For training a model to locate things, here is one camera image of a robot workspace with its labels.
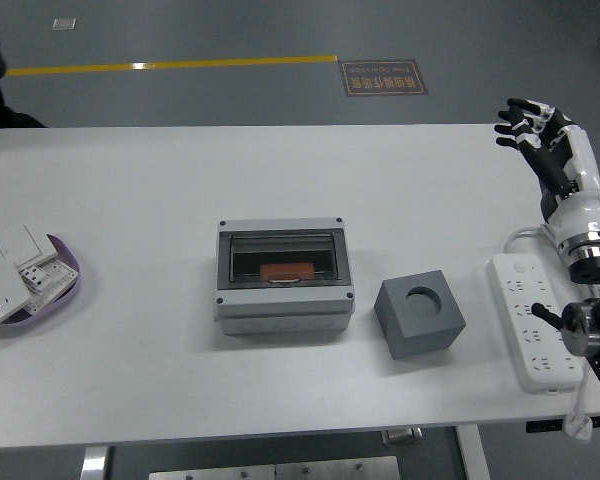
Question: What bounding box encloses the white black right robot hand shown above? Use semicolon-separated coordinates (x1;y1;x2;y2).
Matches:
494;97;600;251

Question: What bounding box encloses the orange cylinder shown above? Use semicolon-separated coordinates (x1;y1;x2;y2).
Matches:
259;262;315;282

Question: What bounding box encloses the grey electrical box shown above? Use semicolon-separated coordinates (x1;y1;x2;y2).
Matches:
213;215;356;336

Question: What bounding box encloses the grey cube with round hole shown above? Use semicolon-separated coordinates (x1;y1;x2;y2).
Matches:
373;269;468;360

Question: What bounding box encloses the white power strip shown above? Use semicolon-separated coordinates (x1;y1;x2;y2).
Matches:
486;253;585;394

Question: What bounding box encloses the black table control panel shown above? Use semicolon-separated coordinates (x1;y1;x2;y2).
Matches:
525;415;600;435

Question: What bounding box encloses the brown floor sign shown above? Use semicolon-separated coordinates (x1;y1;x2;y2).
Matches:
338;59;429;97

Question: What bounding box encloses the white table leg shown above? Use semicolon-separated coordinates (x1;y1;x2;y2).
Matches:
79;446;115;480
454;424;492;480

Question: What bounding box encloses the yellow floor tape line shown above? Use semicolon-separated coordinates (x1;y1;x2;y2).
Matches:
4;54;339;78

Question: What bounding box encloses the purple tray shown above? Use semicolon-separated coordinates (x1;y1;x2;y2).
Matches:
0;233;81;329

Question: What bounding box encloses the white perforated socket plate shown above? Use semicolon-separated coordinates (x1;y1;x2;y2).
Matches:
27;259;79;314

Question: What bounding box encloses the small white terminal block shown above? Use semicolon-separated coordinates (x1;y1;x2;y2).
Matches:
17;264;49;293

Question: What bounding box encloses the white power cord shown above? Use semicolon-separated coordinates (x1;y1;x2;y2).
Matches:
503;222;600;444

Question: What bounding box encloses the metal bracket under table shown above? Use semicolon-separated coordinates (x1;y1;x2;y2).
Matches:
382;427;424;445

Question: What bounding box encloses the grey metal base plate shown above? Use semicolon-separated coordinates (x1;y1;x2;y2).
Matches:
148;455;401;480

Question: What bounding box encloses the white switch plate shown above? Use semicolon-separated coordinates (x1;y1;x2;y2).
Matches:
0;224;60;267

